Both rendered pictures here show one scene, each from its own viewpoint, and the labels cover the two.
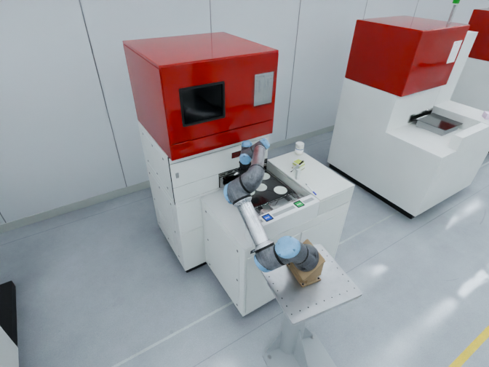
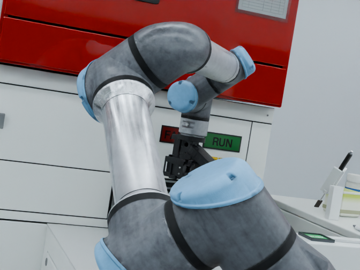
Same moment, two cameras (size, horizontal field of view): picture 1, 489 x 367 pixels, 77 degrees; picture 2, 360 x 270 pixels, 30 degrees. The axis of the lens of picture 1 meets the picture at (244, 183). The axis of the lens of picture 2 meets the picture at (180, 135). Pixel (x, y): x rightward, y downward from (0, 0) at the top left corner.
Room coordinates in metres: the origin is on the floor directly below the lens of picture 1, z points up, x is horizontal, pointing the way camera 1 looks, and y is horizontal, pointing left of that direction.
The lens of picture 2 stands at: (0.17, -0.38, 1.20)
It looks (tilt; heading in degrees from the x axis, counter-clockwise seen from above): 3 degrees down; 13
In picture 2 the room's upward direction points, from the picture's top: 9 degrees clockwise
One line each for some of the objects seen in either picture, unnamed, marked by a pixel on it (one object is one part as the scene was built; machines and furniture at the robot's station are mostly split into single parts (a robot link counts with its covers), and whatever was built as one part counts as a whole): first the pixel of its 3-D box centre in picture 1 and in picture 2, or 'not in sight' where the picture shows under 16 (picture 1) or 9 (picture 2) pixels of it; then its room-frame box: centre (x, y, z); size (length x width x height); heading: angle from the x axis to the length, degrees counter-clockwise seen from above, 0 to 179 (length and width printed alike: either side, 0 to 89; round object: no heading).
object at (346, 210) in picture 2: (298, 165); (342, 201); (2.03, -0.42, 1.00); 0.07 x 0.07 x 0.07; 42
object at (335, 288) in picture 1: (304, 282); not in sight; (1.13, -0.37, 0.75); 0.45 x 0.44 x 0.13; 24
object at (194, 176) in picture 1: (223, 167); (131, 158); (1.95, 0.16, 1.02); 0.82 x 0.03 x 0.40; 123
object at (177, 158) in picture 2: (245, 167); (186, 158); (1.89, 0.00, 1.05); 0.09 x 0.08 x 0.12; 74
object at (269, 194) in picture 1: (260, 187); not in sight; (1.87, -0.12, 0.90); 0.34 x 0.34 x 0.01; 33
